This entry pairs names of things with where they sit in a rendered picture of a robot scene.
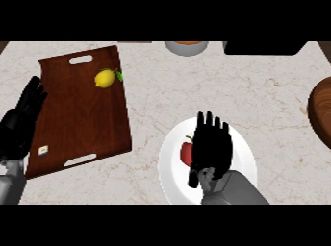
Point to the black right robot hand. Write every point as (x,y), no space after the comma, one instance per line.
(211,149)

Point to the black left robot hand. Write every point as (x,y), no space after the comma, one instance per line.
(17,123)

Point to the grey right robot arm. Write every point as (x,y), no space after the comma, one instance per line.
(230,189)

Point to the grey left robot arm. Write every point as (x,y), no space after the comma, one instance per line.
(4,185)

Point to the white plate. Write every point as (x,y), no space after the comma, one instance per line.
(248,153)

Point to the brown wooden cutting board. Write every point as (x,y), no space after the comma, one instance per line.
(79,112)

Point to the yellow lemon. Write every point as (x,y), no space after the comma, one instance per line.
(104,78)

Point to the grey cup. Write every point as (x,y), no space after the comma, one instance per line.
(185,48)

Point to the black appliance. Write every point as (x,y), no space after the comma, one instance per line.
(264,47)

